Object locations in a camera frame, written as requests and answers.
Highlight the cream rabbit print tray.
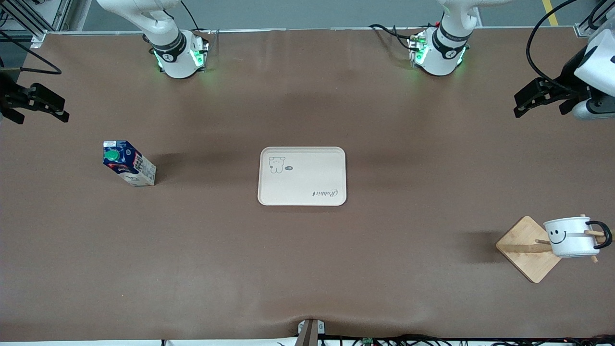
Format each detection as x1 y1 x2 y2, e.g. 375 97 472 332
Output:
258 147 347 207

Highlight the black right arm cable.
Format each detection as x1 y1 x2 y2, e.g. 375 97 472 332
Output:
0 30 63 76

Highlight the black base cable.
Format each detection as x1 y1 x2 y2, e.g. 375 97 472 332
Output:
179 0 213 35
369 23 419 54

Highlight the black right base cable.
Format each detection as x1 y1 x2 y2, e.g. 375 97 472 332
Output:
179 0 213 35

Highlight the yellow floor tape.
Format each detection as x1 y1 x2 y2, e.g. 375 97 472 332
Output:
542 0 561 27

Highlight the metal camera stand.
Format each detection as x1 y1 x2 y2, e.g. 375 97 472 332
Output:
294 319 326 346

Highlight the wooden mug rack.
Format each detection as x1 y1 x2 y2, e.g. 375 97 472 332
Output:
495 214 615 284

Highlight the white smiley face cup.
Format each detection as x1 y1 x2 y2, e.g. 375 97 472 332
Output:
543 217 614 259

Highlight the blue white milk carton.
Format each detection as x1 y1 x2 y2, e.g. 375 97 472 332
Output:
103 140 157 187

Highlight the black left base cable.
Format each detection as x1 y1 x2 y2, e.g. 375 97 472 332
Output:
369 23 419 54

